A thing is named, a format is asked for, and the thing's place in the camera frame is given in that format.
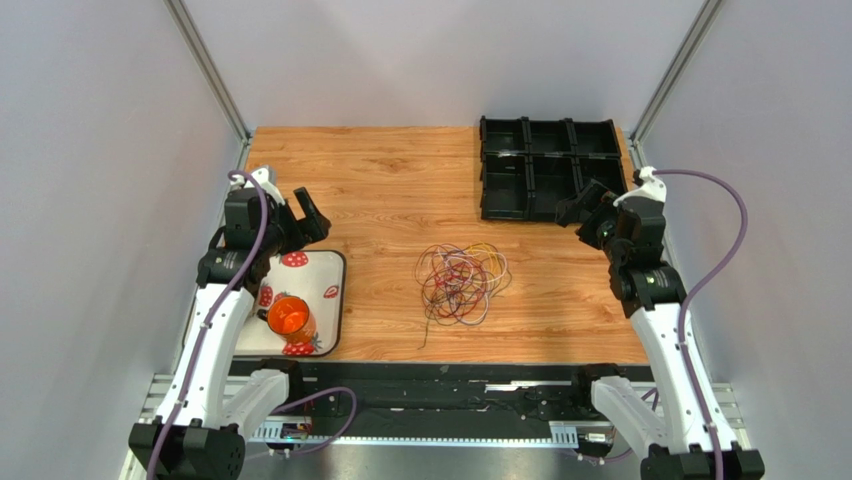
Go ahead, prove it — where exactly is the coloured wire bundle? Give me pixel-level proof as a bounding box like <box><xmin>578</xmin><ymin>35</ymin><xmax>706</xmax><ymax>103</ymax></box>
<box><xmin>413</xmin><ymin>241</ymin><xmax>513</xmax><ymax>350</ymax></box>

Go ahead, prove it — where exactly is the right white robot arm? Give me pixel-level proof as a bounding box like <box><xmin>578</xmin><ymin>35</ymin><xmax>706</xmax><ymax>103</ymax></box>
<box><xmin>556</xmin><ymin>180</ymin><xmax>766</xmax><ymax>479</ymax></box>

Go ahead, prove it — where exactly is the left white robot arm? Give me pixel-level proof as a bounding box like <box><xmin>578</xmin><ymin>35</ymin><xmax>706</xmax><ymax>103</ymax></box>
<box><xmin>128</xmin><ymin>186</ymin><xmax>331</xmax><ymax>479</ymax></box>

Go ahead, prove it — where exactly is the strawberry pattern tray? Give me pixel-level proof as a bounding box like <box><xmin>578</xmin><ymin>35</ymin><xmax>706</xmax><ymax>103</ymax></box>
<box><xmin>235</xmin><ymin>250</ymin><xmax>346</xmax><ymax>357</ymax></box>

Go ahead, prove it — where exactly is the black six-compartment bin organizer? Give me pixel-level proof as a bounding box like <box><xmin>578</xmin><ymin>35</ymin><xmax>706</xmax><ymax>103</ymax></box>
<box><xmin>479</xmin><ymin>116</ymin><xmax>627</xmax><ymax>222</ymax></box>

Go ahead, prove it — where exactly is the orange transparent cup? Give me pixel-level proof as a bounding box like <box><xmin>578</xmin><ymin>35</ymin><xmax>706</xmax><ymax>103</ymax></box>
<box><xmin>258</xmin><ymin>294</ymin><xmax>317</xmax><ymax>344</ymax></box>

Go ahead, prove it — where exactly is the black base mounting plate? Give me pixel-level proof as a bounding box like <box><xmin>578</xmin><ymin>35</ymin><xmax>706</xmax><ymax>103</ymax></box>
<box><xmin>288</xmin><ymin>361</ymin><xmax>652</xmax><ymax>440</ymax></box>

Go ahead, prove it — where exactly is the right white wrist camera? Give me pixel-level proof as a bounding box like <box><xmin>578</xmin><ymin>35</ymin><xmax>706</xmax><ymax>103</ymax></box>
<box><xmin>613</xmin><ymin>166</ymin><xmax>667</xmax><ymax>207</ymax></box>

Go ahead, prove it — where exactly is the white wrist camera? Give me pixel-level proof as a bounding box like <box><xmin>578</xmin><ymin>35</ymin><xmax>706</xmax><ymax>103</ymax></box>
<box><xmin>250</xmin><ymin>165</ymin><xmax>286</xmax><ymax>205</ymax></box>
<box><xmin>613</xmin><ymin>166</ymin><xmax>667</xmax><ymax>207</ymax></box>

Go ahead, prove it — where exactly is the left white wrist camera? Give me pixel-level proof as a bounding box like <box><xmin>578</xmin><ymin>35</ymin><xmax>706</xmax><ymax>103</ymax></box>
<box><xmin>250</xmin><ymin>165</ymin><xmax>286</xmax><ymax>205</ymax></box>

